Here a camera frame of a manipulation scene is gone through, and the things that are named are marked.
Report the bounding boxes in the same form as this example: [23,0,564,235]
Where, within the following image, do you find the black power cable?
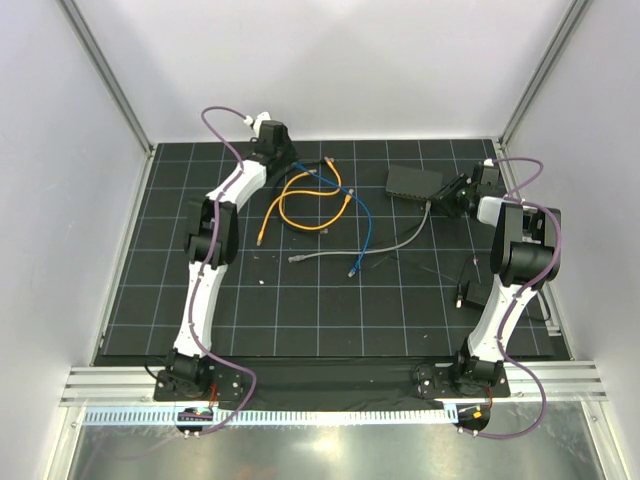
[269,157,331,201]

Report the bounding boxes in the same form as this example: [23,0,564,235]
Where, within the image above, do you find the orange ethernet cable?
[277,169,355,235]
[256,156,344,246]

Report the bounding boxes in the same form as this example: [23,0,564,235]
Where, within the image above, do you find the black network switch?
[385,165,443,201]

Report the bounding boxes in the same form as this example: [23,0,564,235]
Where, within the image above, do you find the grey ethernet cable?
[288,202,432,264]

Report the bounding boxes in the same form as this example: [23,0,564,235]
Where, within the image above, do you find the blue ethernet cable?
[292,160,375,277]

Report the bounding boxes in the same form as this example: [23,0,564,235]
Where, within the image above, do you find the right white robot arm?
[430,159,562,396]

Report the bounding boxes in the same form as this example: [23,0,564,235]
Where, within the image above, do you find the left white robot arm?
[154,112,298,401]

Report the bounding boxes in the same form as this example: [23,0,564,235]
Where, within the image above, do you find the black power adapter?
[455,280,492,310]

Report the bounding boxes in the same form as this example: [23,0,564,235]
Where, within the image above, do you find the black grid mat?
[92,140,571,360]

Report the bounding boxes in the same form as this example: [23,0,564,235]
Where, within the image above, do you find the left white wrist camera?
[243,112,271,136]

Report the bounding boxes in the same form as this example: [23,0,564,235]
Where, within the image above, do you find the right aluminium frame post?
[497,0,592,151]

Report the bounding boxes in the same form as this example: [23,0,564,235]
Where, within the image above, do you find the aluminium frame post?
[56,0,153,156]
[497,0,592,151]

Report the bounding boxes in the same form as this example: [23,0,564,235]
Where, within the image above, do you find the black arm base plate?
[153,353,511,412]

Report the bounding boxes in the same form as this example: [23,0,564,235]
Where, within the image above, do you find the left aluminium frame post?
[56,0,153,156]

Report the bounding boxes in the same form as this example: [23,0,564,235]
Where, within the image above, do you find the aluminium front rail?
[59,361,607,407]

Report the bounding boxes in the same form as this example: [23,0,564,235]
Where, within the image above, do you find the slotted cable duct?
[83,405,458,428]

